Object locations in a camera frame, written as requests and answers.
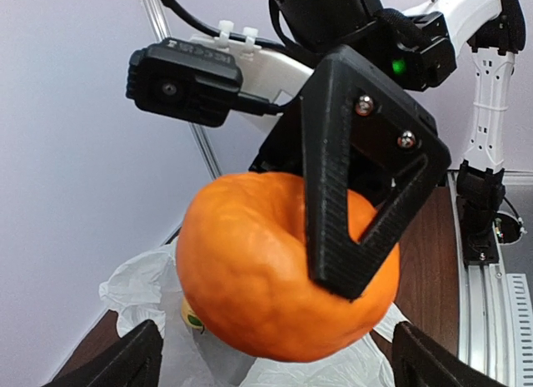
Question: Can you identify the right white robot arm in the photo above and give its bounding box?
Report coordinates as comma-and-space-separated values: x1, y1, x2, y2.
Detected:
253, 0, 526, 300

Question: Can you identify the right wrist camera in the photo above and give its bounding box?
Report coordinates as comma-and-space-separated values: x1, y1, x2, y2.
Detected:
126, 21, 313, 131

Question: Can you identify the white plastic bag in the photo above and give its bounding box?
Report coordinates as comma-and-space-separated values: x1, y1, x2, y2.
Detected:
99, 243, 395, 386

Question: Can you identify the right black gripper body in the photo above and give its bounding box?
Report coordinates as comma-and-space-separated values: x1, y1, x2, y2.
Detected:
251, 0, 456, 204

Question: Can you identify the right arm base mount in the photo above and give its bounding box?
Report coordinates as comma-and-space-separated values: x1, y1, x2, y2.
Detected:
456, 197, 527, 267

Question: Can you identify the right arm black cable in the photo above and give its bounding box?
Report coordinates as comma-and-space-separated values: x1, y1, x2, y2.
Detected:
150, 0, 292, 47

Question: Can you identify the right aluminium frame post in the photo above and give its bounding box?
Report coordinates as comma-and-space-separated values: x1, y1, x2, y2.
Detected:
137, 0, 224, 246

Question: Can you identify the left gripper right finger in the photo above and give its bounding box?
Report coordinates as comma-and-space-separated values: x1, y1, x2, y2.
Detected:
391, 321, 503, 387

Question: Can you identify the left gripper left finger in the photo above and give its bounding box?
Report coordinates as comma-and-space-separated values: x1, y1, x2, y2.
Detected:
47, 320, 163, 387

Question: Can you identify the orange fruit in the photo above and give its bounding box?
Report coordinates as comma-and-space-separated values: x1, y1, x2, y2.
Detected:
176, 172, 400, 362

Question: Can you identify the front aluminium rail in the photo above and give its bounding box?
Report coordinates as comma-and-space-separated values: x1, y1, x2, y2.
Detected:
447, 171, 532, 386

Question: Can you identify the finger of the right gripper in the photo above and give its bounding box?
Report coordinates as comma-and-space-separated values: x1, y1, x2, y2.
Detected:
298, 44, 453, 301

